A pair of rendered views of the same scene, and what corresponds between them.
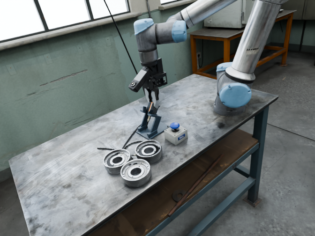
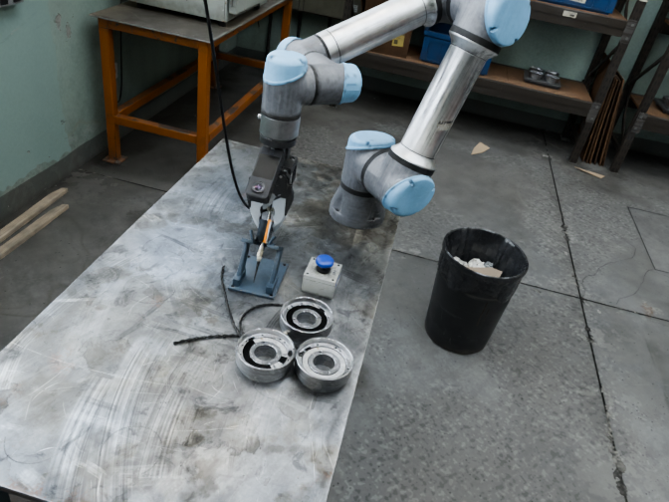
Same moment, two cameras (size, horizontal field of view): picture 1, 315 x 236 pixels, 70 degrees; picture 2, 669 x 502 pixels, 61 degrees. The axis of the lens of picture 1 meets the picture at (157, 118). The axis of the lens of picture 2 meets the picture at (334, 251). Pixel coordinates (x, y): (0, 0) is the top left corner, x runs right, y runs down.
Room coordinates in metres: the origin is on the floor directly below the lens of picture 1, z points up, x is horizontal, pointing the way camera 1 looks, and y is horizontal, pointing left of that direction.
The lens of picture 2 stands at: (0.14, 0.68, 1.57)
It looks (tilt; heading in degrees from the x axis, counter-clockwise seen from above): 34 degrees down; 310
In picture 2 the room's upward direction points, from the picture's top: 11 degrees clockwise
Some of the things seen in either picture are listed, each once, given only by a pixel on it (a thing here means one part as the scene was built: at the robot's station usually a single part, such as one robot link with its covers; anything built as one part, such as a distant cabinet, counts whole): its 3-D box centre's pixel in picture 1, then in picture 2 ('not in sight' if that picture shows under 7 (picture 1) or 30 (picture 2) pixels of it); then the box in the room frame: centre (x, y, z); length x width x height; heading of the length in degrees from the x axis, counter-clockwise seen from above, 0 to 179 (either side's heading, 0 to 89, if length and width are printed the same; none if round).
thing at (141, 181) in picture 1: (136, 173); (323, 366); (0.59, 0.11, 0.82); 0.10 x 0.10 x 0.04
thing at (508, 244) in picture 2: not in sight; (469, 293); (0.89, -1.12, 0.21); 0.34 x 0.34 x 0.43
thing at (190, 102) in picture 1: (152, 127); (246, 272); (0.92, 0.03, 0.79); 1.20 x 0.60 x 0.02; 123
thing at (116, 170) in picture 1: (117, 161); (265, 356); (0.67, 0.18, 0.82); 0.10 x 0.10 x 0.04
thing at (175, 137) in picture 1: (176, 133); (323, 275); (0.79, -0.07, 0.82); 0.08 x 0.07 x 0.05; 123
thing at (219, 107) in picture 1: (229, 99); (359, 197); (0.96, -0.36, 0.85); 0.15 x 0.15 x 0.10
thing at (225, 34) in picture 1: (242, 50); (210, 68); (3.09, -1.34, 0.39); 1.50 x 0.62 x 0.78; 123
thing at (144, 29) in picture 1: (146, 35); (285, 85); (0.90, -0.01, 1.22); 0.09 x 0.08 x 0.11; 76
